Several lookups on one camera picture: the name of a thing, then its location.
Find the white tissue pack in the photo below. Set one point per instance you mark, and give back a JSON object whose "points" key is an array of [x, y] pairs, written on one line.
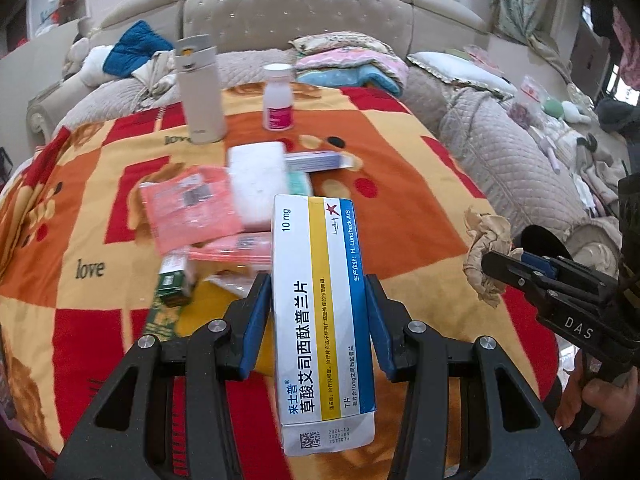
{"points": [[257, 180]]}

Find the narrow pink plastic packet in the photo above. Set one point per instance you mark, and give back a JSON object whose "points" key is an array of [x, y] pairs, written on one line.
{"points": [[235, 248]]}

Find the white pill bottle pink label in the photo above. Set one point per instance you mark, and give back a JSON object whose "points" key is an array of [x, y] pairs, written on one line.
{"points": [[277, 100]]}

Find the green carton box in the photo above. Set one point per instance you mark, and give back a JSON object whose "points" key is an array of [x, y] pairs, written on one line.
{"points": [[170, 290]]}

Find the blue and white long box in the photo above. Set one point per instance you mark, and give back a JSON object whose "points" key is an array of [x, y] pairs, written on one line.
{"points": [[320, 161]]}

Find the floral pillow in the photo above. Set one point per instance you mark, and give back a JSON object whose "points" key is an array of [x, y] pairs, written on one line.
{"points": [[340, 45]]}

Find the teal packet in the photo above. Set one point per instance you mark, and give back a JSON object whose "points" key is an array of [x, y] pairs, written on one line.
{"points": [[300, 183]]}

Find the brown paper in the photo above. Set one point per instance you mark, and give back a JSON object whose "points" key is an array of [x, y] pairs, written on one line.
{"points": [[487, 245]]}

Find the blue jacket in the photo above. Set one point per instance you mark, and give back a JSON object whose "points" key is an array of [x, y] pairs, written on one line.
{"points": [[135, 50]]}

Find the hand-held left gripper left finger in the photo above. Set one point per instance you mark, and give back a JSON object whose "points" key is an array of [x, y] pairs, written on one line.
{"points": [[255, 330]]}

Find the person's right hand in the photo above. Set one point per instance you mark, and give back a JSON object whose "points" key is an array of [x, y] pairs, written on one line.
{"points": [[605, 405]]}

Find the floral curtain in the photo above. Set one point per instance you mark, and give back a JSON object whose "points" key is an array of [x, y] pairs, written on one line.
{"points": [[540, 10]]}

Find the white plastic wrapper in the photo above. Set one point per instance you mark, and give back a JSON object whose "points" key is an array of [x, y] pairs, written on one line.
{"points": [[232, 282]]}

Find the beige cloth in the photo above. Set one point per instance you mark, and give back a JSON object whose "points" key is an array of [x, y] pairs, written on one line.
{"points": [[155, 75]]}

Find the pink folded quilt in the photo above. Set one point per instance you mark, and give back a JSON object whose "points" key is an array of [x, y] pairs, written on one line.
{"points": [[360, 67]]}

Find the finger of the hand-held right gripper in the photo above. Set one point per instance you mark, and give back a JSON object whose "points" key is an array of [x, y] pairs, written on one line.
{"points": [[542, 247], [515, 272]]}

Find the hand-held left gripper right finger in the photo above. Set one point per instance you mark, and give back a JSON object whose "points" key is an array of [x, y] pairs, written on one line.
{"points": [[377, 330]]}

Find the red orange printed blanket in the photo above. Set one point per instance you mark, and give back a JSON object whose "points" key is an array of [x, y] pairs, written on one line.
{"points": [[400, 220]]}

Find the large pink plastic packet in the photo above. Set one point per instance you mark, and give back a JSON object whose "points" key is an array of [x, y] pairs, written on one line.
{"points": [[190, 210]]}

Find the white blue yellow medicine box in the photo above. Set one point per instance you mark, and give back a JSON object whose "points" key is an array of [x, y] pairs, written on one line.
{"points": [[320, 310]]}

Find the white pillow ruffled trim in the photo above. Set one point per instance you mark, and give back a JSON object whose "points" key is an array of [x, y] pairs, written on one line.
{"points": [[460, 72]]}

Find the dark cloth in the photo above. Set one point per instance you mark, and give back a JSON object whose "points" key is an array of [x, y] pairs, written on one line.
{"points": [[620, 115]]}

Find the green plush toy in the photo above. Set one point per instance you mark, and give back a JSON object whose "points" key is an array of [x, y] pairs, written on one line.
{"points": [[565, 110]]}

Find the beige tufted headboard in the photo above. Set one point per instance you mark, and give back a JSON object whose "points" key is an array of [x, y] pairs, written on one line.
{"points": [[300, 5]]}

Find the white cloth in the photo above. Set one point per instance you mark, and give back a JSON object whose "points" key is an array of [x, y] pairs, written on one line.
{"points": [[95, 65]]}

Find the beige thermos bottle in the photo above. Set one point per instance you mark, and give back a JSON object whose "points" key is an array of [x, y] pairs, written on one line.
{"points": [[200, 95]]}

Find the light blue folded quilt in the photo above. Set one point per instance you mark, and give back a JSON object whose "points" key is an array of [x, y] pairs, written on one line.
{"points": [[330, 79]]}

